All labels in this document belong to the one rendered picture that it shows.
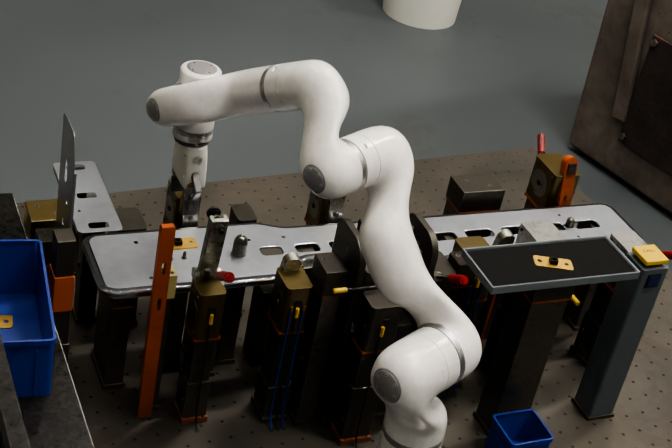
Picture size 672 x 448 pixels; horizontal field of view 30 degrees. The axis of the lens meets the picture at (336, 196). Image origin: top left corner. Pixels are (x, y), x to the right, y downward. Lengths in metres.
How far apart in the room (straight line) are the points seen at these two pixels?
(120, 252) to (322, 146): 0.70
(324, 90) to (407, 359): 0.50
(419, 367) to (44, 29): 3.96
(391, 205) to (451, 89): 3.75
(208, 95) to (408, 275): 0.53
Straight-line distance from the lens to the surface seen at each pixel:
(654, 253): 2.86
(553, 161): 3.31
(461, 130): 5.65
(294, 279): 2.61
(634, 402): 3.18
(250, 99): 2.39
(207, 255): 2.54
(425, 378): 2.24
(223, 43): 6.00
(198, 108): 2.44
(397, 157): 2.28
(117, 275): 2.67
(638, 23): 5.35
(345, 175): 2.19
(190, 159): 2.60
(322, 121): 2.23
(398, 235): 2.25
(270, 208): 3.50
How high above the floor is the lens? 2.59
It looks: 31 degrees down
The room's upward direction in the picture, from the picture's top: 12 degrees clockwise
